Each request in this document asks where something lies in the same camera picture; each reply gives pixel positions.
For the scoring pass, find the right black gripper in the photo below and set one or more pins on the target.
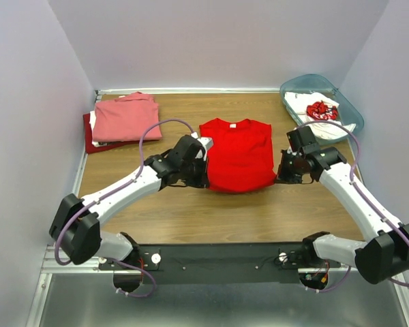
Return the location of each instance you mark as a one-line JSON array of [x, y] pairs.
[[283, 177]]

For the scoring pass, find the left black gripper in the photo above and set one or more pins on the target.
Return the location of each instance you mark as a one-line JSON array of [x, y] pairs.
[[203, 180]]

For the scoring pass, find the bright red t-shirt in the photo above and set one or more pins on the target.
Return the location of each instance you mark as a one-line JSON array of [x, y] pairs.
[[241, 158]]

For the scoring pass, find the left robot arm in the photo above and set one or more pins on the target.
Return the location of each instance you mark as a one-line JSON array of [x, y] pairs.
[[77, 226]]

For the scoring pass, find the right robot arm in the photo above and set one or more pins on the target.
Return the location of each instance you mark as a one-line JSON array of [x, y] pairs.
[[383, 252]]

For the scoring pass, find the white printed t-shirt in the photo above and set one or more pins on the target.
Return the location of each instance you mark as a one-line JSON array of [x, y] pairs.
[[316, 107]]

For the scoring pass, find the clear blue plastic bin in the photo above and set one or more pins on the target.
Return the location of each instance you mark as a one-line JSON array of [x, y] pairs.
[[350, 117]]

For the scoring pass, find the folded pink t-shirt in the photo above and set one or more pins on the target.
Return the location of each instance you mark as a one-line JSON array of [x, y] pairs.
[[129, 116]]

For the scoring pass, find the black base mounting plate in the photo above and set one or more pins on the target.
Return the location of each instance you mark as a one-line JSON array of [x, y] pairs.
[[227, 263]]

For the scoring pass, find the folded white t-shirt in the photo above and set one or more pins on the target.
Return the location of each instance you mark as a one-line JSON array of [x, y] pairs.
[[99, 131]]

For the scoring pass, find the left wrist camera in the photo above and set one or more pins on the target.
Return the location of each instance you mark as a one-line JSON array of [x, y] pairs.
[[206, 142]]

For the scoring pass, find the aluminium extrusion rail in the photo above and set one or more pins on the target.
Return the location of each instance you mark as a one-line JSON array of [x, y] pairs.
[[50, 265]]

